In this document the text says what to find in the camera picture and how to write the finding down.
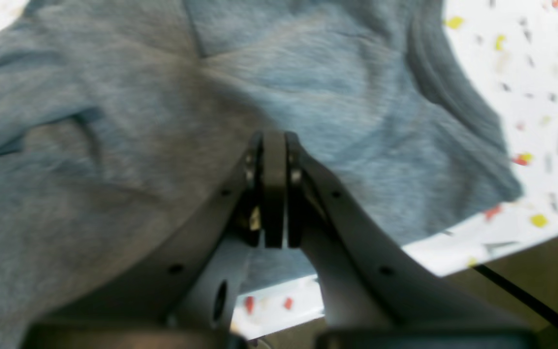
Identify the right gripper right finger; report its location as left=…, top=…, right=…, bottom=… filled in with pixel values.
left=285, top=132, right=527, bottom=335

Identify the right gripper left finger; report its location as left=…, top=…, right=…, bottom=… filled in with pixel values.
left=29, top=132, right=263, bottom=335

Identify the grey t-shirt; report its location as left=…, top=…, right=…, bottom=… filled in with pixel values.
left=0, top=0, right=522, bottom=349

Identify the terrazzo pattern table cloth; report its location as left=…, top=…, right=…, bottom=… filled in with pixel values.
left=0, top=0, right=558, bottom=340

